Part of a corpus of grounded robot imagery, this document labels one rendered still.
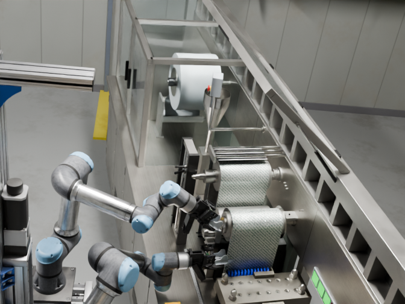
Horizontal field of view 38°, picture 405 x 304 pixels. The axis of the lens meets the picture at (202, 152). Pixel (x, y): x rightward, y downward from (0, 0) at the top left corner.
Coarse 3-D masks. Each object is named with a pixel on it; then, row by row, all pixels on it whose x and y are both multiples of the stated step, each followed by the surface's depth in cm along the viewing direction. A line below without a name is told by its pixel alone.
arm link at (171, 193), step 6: (162, 186) 241; (168, 186) 238; (174, 186) 238; (162, 192) 238; (168, 192) 237; (174, 192) 237; (180, 192) 239; (186, 192) 243; (162, 198) 241; (168, 198) 238; (174, 198) 239; (180, 198) 240; (186, 198) 241; (168, 204) 242; (174, 204) 242; (180, 204) 241
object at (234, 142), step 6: (234, 138) 350; (234, 144) 350; (264, 204) 305; (270, 204) 297; (288, 240) 276; (288, 246) 276; (288, 252) 277; (294, 252) 273; (288, 258) 277; (294, 258) 276; (282, 264) 284; (288, 264) 277; (294, 264) 278; (282, 270) 284; (288, 270) 279
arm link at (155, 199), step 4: (152, 196) 245; (156, 196) 244; (144, 200) 248; (148, 200) 243; (152, 200) 242; (156, 200) 242; (160, 200) 242; (144, 204) 247; (152, 204) 240; (156, 204) 241; (160, 204) 242; (164, 204) 242; (160, 208) 242; (164, 208) 244; (160, 212) 242
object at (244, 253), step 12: (264, 240) 262; (276, 240) 264; (228, 252) 261; (240, 252) 262; (252, 252) 264; (264, 252) 266; (228, 264) 265; (240, 264) 267; (252, 264) 269; (264, 264) 270
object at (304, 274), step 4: (300, 260) 301; (300, 264) 301; (296, 268) 306; (300, 268) 301; (304, 268) 299; (300, 272) 301; (304, 272) 300; (304, 276) 302; (308, 276) 303; (304, 280) 304; (308, 280) 305
